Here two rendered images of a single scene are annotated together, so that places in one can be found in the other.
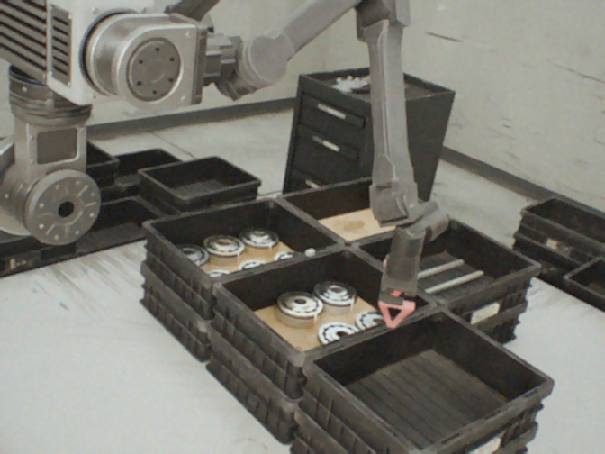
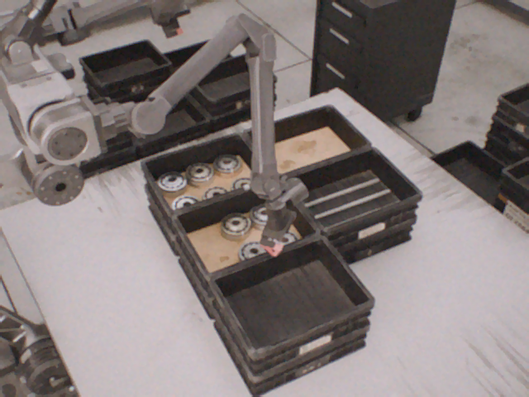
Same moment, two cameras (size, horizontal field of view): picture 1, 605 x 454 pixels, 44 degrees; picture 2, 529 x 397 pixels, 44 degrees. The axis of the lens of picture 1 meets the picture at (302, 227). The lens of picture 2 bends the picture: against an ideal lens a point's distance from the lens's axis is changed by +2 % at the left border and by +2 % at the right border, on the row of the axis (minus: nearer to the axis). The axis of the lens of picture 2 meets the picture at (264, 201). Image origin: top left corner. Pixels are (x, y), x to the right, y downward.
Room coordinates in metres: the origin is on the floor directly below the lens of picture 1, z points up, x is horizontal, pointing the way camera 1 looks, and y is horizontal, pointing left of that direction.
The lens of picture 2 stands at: (0.00, -0.52, 2.40)
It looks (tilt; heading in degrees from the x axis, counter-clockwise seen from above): 43 degrees down; 16
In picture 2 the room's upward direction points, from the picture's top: 1 degrees clockwise
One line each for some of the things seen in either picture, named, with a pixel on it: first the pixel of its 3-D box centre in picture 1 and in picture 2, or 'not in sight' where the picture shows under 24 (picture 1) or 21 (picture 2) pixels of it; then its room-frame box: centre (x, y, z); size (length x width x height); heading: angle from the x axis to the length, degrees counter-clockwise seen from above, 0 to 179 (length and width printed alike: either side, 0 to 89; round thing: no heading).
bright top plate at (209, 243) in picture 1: (223, 245); (199, 172); (1.64, 0.19, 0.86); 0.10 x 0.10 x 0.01
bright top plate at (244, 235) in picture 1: (258, 237); (227, 163); (1.72, 0.11, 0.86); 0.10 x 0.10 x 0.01
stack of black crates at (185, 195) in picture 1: (196, 226); (231, 112); (2.68, 0.42, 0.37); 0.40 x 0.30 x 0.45; 139
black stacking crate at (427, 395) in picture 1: (425, 397); (290, 303); (1.15, -0.28, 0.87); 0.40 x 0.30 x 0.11; 134
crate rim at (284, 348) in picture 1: (326, 298); (245, 226); (1.37, -0.08, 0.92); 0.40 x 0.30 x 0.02; 134
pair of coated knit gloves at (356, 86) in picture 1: (348, 84); not in sight; (3.33, -0.10, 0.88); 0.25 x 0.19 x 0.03; 139
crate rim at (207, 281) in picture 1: (244, 238); (207, 172); (1.59, 0.13, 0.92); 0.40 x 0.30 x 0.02; 134
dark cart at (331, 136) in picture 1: (361, 173); (377, 53); (3.36, -0.24, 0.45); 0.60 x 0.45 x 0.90; 139
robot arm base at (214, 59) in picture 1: (200, 58); (107, 121); (1.12, 0.20, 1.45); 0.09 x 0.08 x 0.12; 49
